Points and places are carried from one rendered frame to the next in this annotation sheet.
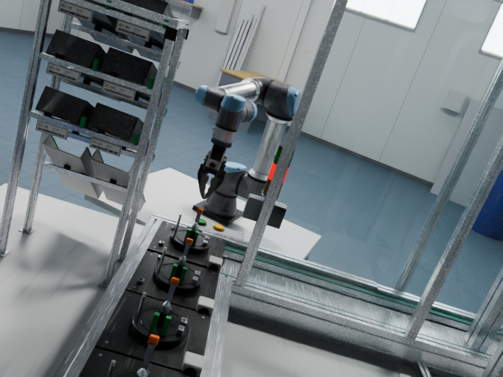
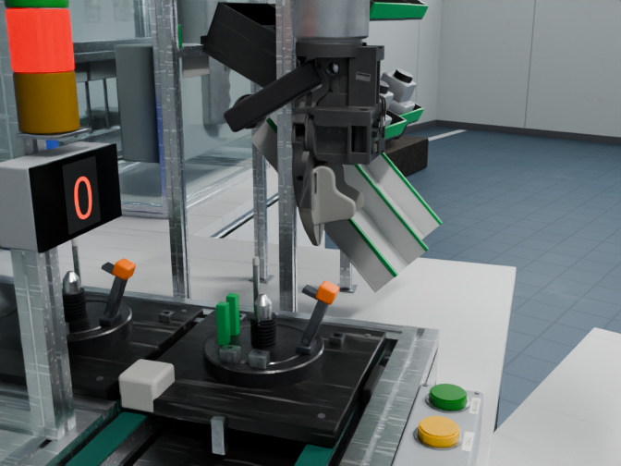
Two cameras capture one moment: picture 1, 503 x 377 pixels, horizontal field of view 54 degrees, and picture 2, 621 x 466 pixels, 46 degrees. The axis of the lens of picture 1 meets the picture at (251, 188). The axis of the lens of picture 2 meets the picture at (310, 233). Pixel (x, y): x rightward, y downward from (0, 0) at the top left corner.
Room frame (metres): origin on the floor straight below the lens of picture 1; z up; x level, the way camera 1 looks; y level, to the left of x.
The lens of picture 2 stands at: (1.86, -0.56, 1.36)
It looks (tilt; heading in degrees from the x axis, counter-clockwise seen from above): 17 degrees down; 112
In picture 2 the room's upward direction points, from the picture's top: straight up
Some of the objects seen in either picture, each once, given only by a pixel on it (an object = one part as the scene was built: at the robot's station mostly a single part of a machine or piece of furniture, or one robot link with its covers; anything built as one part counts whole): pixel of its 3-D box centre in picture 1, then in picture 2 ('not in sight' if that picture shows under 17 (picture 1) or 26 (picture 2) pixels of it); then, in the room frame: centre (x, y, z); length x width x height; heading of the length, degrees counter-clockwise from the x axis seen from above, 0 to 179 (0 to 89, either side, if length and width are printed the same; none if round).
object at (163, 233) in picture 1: (188, 245); (264, 366); (1.53, 0.14, 0.96); 0.24 x 0.24 x 0.02; 4
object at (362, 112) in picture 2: (217, 156); (337, 104); (1.61, 0.14, 1.27); 0.09 x 0.08 x 0.12; 4
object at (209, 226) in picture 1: (215, 235); (436, 462); (1.75, 0.07, 0.93); 0.21 x 0.07 x 0.06; 94
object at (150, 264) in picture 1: (180, 267); (72, 300); (1.27, 0.12, 1.01); 0.24 x 0.24 x 0.13; 4
